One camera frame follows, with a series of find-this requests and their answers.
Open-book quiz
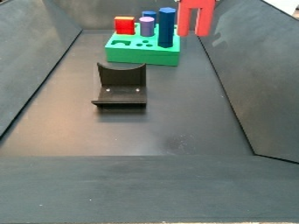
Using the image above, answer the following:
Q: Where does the red two-legged block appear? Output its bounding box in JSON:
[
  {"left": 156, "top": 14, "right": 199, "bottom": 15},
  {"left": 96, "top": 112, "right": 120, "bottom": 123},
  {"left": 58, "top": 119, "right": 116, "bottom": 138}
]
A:
[{"left": 176, "top": 0, "right": 216, "bottom": 37}]

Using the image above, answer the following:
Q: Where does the green shape sorter board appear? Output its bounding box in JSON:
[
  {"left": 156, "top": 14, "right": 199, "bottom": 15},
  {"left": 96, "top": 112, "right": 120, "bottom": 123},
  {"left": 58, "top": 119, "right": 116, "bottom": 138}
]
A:
[{"left": 105, "top": 23, "right": 180, "bottom": 66}]

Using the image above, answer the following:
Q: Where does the red square block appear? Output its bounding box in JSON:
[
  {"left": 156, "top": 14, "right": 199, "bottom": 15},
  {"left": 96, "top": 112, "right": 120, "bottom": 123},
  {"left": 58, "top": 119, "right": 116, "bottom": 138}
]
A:
[{"left": 114, "top": 16, "right": 136, "bottom": 35}]

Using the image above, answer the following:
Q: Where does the purple cylinder block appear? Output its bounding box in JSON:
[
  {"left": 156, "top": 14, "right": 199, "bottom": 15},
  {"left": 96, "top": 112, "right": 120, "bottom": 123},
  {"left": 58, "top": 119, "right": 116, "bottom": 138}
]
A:
[{"left": 138, "top": 17, "right": 154, "bottom": 37}]

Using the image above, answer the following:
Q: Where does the tall blue hexagonal prism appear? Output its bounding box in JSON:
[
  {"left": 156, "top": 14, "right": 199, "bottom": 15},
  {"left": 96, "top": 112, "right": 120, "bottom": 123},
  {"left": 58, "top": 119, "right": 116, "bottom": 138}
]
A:
[{"left": 157, "top": 7, "right": 176, "bottom": 48}]

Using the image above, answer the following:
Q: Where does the blue cylinder block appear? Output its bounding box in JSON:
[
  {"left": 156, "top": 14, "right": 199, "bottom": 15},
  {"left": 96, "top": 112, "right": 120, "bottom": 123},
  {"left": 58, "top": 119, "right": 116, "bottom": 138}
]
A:
[{"left": 141, "top": 10, "right": 156, "bottom": 27}]

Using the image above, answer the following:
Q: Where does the black curved holder bracket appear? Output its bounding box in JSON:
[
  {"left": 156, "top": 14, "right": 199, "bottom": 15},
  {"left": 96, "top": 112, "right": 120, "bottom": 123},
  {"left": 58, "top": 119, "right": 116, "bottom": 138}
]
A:
[{"left": 92, "top": 63, "right": 146, "bottom": 107}]

